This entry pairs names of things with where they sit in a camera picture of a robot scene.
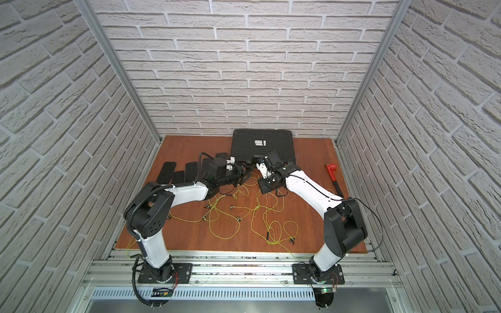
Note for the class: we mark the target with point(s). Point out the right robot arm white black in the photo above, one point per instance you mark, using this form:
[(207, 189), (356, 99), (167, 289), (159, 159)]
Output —
[(344, 226)]

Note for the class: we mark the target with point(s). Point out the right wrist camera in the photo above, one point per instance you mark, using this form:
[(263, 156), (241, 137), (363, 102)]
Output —
[(262, 168)]

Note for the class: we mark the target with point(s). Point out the black plastic tool case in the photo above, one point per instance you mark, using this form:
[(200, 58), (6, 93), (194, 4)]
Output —
[(250, 144)]

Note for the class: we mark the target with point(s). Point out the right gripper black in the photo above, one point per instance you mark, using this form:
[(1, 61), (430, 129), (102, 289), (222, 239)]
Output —
[(263, 188)]

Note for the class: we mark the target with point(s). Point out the black smartphone blue edge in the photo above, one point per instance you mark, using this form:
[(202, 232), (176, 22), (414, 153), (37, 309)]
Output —
[(223, 156)]

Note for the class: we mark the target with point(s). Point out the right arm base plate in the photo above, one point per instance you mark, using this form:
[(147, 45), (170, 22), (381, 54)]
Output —
[(309, 274)]

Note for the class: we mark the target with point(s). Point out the red pipe wrench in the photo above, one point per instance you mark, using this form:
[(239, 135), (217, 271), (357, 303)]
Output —
[(331, 169)]

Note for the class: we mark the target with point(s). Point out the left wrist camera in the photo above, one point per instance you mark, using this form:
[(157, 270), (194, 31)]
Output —
[(231, 164)]

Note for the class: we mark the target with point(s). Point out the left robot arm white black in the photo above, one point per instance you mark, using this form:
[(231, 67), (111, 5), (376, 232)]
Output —
[(146, 215)]

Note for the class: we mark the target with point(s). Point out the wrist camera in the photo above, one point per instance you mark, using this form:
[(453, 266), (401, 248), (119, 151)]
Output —
[(231, 164), (262, 168)]

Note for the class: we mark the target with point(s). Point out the aluminium rail frame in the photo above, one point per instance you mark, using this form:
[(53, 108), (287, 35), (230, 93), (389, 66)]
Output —
[(245, 269)]

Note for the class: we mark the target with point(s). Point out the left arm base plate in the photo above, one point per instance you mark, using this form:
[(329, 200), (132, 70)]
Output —
[(169, 273)]

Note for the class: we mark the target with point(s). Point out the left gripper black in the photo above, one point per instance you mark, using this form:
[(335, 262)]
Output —
[(238, 171)]

